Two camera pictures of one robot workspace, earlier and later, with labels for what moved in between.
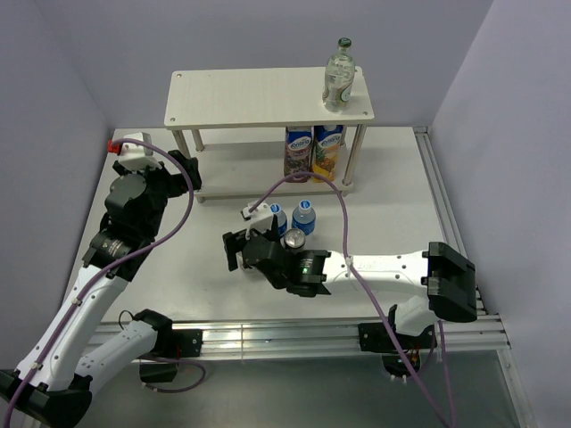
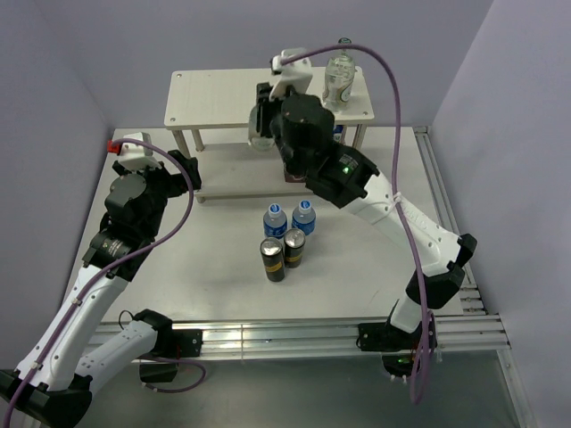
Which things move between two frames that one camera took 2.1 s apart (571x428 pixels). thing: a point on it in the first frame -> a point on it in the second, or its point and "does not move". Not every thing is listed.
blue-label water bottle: [282, 218] does not move
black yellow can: [293, 240] does not move
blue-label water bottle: [304, 218] does not move
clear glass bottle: [339, 76] does not move
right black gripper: [235, 242] -> [265, 107]
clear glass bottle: [240, 260] -> [257, 141]
